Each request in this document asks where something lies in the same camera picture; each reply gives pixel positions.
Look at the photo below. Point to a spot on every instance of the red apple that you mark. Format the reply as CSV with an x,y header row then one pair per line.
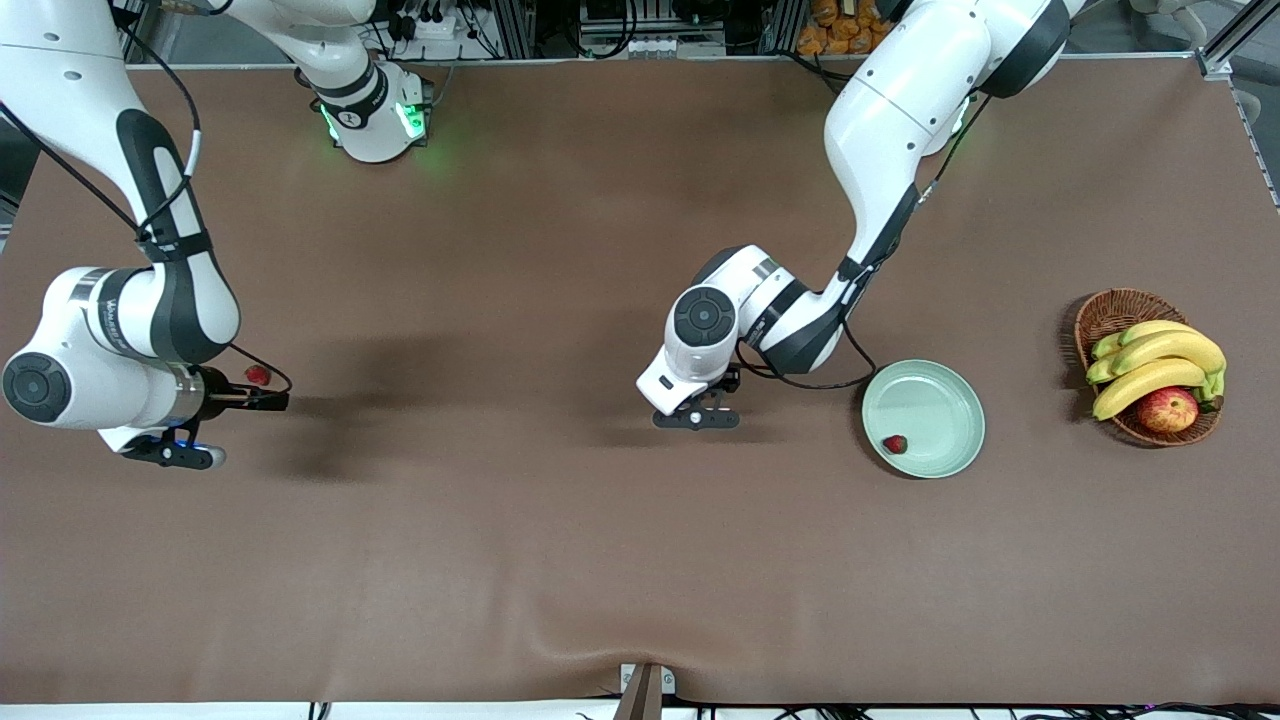
x,y
1167,410

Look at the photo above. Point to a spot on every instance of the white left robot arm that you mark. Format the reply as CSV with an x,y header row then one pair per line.
x,y
900,110

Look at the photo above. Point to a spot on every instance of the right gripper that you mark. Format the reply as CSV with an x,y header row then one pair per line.
x,y
215,393

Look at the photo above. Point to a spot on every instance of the yellow green banana bunch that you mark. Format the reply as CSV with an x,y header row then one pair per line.
x,y
1165,350

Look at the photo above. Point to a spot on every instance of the metal bracket with brown bar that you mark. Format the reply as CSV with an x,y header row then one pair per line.
x,y
647,690

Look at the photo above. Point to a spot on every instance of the white power strip with plugs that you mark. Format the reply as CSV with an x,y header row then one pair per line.
x,y
425,25

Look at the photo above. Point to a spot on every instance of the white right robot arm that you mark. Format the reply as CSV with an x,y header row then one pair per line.
x,y
60,80

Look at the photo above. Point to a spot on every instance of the light green plate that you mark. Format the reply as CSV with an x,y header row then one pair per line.
x,y
930,410

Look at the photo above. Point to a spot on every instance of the aluminium frame post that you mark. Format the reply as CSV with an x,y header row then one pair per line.
x,y
1225,45

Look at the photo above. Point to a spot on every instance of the bag of orange buns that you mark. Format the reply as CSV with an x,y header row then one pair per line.
x,y
835,30

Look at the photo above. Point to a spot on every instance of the brown table cloth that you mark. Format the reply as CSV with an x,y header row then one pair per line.
x,y
600,550

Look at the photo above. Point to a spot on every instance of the red strawberry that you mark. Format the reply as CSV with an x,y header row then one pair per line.
x,y
259,376
895,444

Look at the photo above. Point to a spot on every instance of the brown wicker basket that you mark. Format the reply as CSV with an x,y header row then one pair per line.
x,y
1110,315

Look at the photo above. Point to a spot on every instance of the long white power strip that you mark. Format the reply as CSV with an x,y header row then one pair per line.
x,y
670,48

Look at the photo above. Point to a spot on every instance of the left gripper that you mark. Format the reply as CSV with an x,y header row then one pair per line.
x,y
727,381

